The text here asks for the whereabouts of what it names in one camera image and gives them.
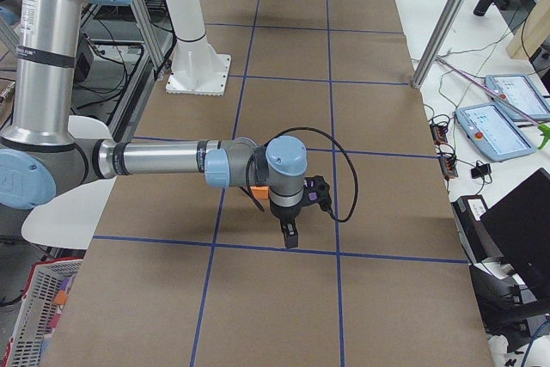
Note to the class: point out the white plastic basket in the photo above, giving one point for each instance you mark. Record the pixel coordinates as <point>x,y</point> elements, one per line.
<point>34,324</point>

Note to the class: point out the aluminium frame post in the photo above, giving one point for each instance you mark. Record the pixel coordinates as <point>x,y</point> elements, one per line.
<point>435,42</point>

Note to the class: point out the black laptop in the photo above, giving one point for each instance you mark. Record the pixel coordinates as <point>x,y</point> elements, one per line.
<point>519,225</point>

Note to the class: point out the near blue teach pendant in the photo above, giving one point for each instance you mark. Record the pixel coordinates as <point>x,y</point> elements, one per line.
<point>493,132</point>

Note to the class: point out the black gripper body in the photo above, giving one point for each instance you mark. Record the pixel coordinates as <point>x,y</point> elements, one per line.
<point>285,213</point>

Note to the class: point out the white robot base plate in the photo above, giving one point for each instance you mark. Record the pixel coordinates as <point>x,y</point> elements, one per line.
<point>198,70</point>

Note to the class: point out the far blue teach pendant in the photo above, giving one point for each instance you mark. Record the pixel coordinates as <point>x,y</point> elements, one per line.
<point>521,92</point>

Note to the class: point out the brown paper table cover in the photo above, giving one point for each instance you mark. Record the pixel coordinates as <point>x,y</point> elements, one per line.
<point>182,274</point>

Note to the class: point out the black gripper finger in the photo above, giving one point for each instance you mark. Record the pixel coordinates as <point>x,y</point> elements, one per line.
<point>290,235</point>

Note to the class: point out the orange foam block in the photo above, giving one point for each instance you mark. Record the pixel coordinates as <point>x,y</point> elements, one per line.
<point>260,192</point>

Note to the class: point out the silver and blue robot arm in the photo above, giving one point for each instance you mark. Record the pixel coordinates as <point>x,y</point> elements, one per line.
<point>47,152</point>

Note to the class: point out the blue teach pendant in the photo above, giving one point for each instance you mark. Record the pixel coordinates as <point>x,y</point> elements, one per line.
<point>493,132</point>
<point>521,92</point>

